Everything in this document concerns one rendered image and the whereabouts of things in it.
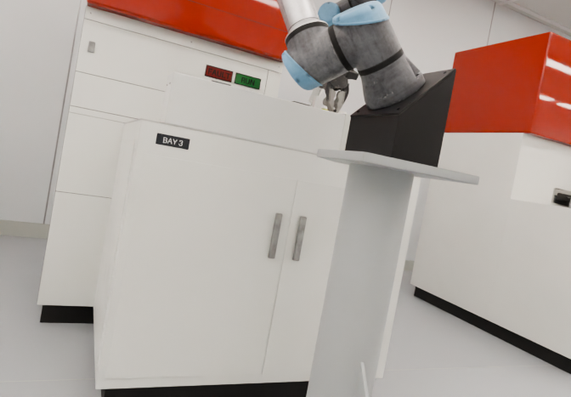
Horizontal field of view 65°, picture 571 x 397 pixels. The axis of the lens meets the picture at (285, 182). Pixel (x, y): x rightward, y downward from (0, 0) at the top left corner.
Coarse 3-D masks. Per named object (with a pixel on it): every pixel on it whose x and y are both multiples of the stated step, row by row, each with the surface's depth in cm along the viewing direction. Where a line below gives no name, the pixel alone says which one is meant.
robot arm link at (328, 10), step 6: (342, 0) 143; (324, 6) 143; (330, 6) 143; (336, 6) 142; (342, 6) 143; (348, 6) 142; (318, 12) 145; (324, 12) 143; (330, 12) 142; (336, 12) 142; (324, 18) 143; (330, 18) 142; (330, 24) 144
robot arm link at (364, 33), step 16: (336, 16) 103; (352, 16) 99; (368, 16) 98; (384, 16) 100; (336, 32) 102; (352, 32) 100; (368, 32) 99; (384, 32) 100; (336, 48) 102; (352, 48) 102; (368, 48) 101; (384, 48) 101; (400, 48) 103; (352, 64) 105; (368, 64) 103
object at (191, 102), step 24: (168, 96) 120; (192, 96) 122; (216, 96) 125; (240, 96) 128; (264, 96) 130; (168, 120) 120; (192, 120) 123; (216, 120) 125; (240, 120) 128; (264, 120) 131; (288, 120) 134; (312, 120) 138; (336, 120) 141; (288, 144) 135; (312, 144) 138; (336, 144) 142
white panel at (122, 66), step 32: (96, 32) 167; (128, 32) 171; (160, 32) 176; (96, 64) 168; (128, 64) 173; (160, 64) 177; (192, 64) 182; (224, 64) 188; (256, 64) 193; (96, 96) 169; (128, 96) 174; (160, 96) 179
